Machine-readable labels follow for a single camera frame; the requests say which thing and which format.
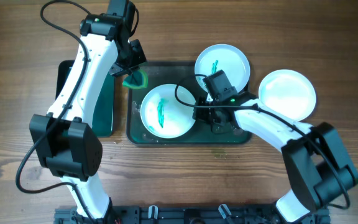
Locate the green yellow sponge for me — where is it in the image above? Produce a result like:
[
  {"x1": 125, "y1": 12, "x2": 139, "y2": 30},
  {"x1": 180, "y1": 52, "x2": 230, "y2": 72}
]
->
[{"x1": 122, "y1": 69, "x2": 148, "y2": 90}]

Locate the white plate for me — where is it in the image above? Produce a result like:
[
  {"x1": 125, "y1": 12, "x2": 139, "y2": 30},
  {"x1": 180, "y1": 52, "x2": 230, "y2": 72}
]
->
[
  {"x1": 195, "y1": 44, "x2": 250, "y2": 92},
  {"x1": 140, "y1": 84, "x2": 195, "y2": 139}
]

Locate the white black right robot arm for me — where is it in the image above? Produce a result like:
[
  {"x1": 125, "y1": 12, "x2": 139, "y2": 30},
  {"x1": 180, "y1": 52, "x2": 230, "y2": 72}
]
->
[{"x1": 192, "y1": 93, "x2": 358, "y2": 223}]

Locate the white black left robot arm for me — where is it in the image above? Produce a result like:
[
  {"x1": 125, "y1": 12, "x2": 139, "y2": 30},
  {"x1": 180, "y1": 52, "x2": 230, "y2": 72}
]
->
[{"x1": 30, "y1": 13, "x2": 145, "y2": 223}]

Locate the grey serving tray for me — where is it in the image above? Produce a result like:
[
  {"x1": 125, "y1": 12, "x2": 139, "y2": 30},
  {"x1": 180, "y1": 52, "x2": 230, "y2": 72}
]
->
[{"x1": 126, "y1": 61, "x2": 252, "y2": 147}]

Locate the black water tray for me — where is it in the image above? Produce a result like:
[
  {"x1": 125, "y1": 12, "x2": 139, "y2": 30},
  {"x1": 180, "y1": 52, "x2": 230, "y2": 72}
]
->
[{"x1": 55, "y1": 60, "x2": 116, "y2": 138}]

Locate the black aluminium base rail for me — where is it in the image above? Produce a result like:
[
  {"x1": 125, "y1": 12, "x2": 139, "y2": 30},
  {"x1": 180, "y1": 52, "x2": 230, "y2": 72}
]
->
[{"x1": 53, "y1": 204, "x2": 331, "y2": 224}]

